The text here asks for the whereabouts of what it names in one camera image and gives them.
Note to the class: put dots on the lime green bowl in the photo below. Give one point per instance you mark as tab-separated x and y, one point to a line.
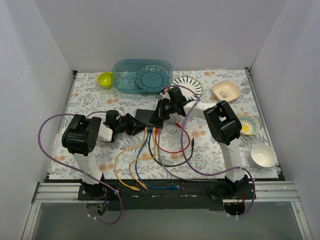
104	80

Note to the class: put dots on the cream square bowl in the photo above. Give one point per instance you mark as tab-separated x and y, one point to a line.
226	91

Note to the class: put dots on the white round bowl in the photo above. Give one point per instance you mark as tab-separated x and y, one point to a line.
263	156

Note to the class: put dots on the clear glass plate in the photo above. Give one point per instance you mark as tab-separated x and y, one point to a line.
152	78

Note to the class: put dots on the green patterned small bowl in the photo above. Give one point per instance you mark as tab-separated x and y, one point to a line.
250	125

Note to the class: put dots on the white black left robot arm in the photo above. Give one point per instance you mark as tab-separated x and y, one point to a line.
82	134

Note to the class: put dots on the white black striped plate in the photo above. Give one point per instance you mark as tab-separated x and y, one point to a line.
190	87

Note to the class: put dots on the black network switch box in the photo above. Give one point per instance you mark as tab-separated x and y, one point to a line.
143	115

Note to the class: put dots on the teal plastic tub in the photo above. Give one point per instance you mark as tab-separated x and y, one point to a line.
124	74

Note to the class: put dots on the aluminium front rail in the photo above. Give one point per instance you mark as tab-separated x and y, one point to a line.
265	191

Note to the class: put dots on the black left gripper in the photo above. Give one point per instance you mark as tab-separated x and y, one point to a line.
132	124

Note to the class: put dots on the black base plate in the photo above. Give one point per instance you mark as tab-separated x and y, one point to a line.
208	194

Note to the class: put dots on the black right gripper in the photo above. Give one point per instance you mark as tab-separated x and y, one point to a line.
161	111

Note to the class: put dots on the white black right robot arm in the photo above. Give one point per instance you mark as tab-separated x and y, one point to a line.
224	127

